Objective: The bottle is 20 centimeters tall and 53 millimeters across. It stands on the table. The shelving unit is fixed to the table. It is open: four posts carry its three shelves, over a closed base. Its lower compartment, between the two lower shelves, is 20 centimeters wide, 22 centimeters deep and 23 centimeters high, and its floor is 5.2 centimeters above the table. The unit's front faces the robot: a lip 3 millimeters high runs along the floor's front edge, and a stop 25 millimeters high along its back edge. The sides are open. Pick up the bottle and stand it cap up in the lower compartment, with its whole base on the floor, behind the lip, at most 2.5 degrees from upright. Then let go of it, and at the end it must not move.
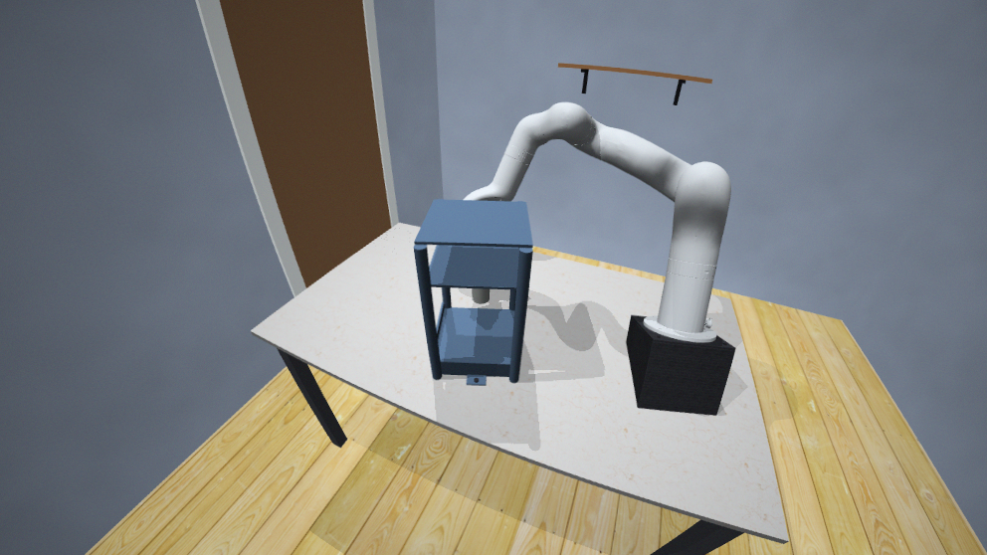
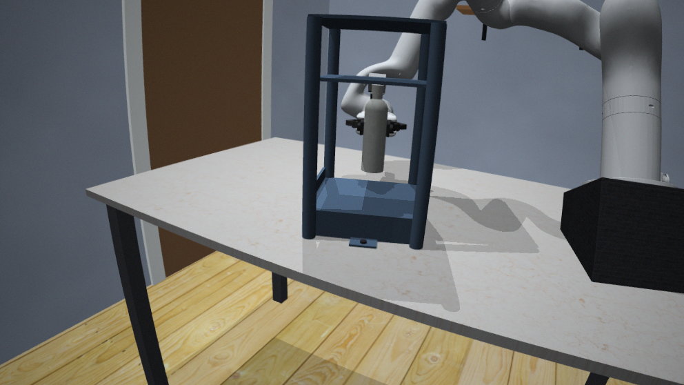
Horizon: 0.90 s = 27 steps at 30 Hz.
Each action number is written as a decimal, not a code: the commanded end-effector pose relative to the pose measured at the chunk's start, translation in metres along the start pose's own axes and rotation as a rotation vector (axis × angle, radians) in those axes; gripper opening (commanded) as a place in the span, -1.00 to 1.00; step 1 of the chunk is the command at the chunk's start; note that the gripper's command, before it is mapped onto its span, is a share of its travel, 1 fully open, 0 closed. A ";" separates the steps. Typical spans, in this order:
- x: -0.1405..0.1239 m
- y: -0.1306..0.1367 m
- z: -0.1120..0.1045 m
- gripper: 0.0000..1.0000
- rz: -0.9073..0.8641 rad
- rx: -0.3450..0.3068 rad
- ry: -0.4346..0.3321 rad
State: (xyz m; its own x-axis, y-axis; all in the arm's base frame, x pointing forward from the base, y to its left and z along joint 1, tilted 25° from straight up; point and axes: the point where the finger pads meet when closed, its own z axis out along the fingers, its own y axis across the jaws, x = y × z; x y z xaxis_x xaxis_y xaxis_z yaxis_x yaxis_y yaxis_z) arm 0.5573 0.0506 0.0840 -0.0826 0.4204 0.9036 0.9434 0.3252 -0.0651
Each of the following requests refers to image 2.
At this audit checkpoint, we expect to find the dark blue shelving unit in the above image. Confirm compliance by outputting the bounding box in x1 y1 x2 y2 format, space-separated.
302 14 447 250

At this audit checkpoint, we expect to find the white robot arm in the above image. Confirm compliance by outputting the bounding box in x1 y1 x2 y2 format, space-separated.
357 0 678 188

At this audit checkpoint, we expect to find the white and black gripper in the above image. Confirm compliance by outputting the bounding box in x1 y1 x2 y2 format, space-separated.
346 111 407 137

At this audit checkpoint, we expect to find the grey bottle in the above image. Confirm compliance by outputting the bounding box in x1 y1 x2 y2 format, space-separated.
361 84 388 173

